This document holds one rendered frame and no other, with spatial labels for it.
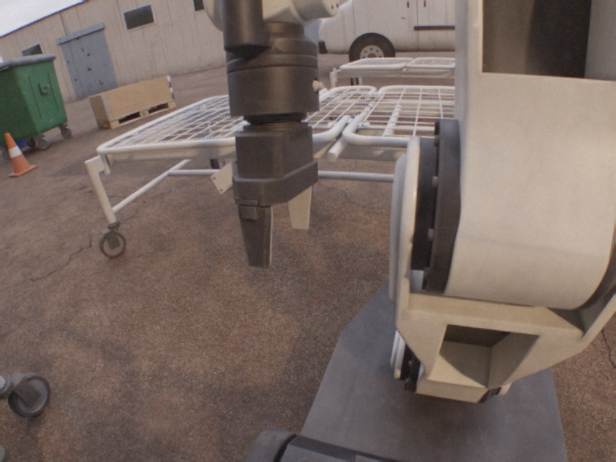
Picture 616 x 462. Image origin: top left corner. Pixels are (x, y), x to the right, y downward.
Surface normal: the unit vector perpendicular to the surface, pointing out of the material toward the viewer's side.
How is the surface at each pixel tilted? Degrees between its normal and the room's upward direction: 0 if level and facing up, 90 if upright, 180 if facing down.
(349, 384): 0
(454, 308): 0
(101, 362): 0
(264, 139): 79
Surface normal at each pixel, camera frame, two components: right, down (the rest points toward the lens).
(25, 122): -0.03, 0.60
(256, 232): -0.38, 0.36
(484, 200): -0.38, 0.15
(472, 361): -0.29, -0.45
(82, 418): -0.12, -0.83
